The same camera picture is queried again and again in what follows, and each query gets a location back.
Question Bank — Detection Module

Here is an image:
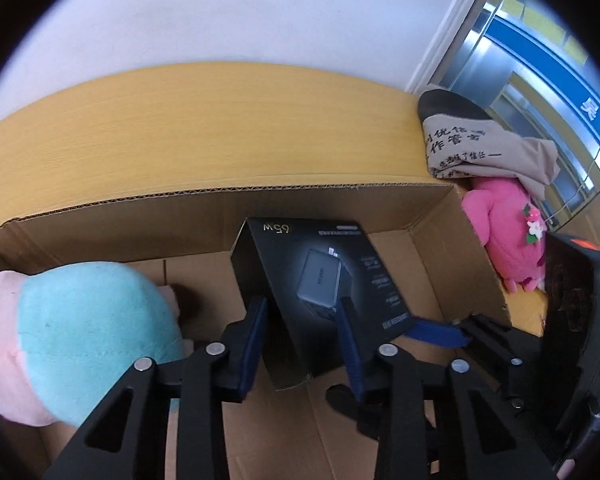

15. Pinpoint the pink and teal pig plush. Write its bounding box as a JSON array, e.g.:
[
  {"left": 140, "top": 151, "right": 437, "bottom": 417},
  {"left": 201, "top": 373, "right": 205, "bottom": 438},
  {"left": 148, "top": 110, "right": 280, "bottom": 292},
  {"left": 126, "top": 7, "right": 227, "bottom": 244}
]
[{"left": 0, "top": 260, "right": 186, "bottom": 427}]

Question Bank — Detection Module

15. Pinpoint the beige printed cloth bag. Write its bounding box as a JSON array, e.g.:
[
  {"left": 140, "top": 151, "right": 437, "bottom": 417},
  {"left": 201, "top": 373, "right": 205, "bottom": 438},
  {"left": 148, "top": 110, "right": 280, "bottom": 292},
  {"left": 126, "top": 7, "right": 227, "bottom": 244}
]
[{"left": 417, "top": 87, "right": 561, "bottom": 201}]

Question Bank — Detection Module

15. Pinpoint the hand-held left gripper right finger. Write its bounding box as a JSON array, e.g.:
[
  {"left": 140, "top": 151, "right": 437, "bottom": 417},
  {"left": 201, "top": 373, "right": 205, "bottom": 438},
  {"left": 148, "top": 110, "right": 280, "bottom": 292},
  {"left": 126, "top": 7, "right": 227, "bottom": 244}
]
[{"left": 336, "top": 297, "right": 558, "bottom": 480}]

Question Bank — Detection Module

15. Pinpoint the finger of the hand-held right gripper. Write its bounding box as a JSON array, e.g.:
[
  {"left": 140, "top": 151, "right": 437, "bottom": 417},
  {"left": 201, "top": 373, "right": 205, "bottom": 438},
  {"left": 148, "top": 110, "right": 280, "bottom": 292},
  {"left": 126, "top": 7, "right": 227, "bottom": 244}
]
[
  {"left": 490, "top": 367, "right": 573, "bottom": 441},
  {"left": 405, "top": 312, "right": 546, "bottom": 376}
]

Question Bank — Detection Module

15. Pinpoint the shallow cardboard box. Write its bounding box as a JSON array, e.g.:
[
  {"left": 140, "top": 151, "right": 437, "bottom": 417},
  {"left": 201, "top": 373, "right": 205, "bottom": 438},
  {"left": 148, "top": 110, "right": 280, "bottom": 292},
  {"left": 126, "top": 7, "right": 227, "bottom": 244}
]
[{"left": 0, "top": 182, "right": 512, "bottom": 480}]

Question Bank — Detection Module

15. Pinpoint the black charger box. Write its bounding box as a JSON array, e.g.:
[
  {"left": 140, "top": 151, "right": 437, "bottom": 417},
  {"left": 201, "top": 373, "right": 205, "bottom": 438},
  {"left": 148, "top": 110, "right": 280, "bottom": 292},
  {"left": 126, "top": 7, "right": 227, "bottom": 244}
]
[{"left": 230, "top": 217, "right": 415, "bottom": 391}]

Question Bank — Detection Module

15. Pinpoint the pink bear plush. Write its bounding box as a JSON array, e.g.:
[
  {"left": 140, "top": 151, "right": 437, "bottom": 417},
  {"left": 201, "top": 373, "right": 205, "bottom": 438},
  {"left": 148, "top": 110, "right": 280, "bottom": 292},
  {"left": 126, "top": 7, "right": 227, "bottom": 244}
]
[{"left": 461, "top": 176, "right": 548, "bottom": 293}]

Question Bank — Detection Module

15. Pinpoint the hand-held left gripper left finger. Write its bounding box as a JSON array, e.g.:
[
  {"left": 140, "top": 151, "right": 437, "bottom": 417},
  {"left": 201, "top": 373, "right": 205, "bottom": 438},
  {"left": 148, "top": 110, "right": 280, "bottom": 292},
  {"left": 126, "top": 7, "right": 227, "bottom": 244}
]
[{"left": 42, "top": 296, "right": 270, "bottom": 480}]

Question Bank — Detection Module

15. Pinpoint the glass door with blue stripe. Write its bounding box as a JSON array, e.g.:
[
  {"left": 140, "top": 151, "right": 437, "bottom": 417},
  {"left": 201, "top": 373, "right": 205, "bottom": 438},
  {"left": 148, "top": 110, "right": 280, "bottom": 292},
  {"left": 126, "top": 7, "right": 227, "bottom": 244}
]
[{"left": 407, "top": 0, "right": 600, "bottom": 231}]

